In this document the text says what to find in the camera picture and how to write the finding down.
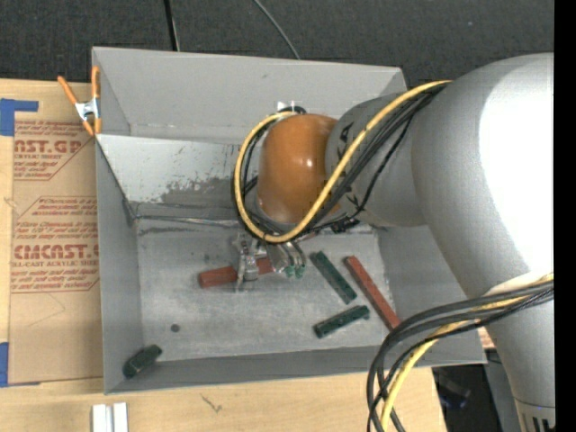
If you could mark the grey metal bin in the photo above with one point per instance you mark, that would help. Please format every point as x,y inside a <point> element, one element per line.
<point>189,295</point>

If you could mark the brown cardboard board, red print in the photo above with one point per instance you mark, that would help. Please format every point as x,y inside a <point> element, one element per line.
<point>49,223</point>

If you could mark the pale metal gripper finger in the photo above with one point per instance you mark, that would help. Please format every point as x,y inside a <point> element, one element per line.
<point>252,270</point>
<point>240,278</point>

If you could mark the red-brown block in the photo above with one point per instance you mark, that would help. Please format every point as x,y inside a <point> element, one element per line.
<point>371,291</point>
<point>217,277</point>

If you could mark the dark green flat block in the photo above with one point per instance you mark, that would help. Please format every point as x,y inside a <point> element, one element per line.
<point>341,321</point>
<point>334,278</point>
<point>141,361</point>

